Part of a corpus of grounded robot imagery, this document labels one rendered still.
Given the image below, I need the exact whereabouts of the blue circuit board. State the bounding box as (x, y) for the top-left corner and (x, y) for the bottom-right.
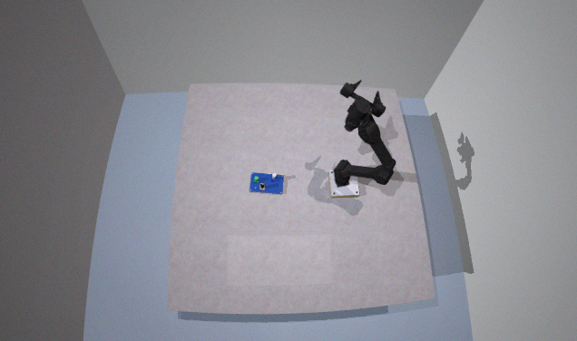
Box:
(249, 172), (284, 195)

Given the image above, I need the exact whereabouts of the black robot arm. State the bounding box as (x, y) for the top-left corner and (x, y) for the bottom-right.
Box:
(334, 99), (396, 188)

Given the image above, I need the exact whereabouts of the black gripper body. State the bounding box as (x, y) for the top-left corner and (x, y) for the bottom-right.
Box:
(340, 83), (386, 117)

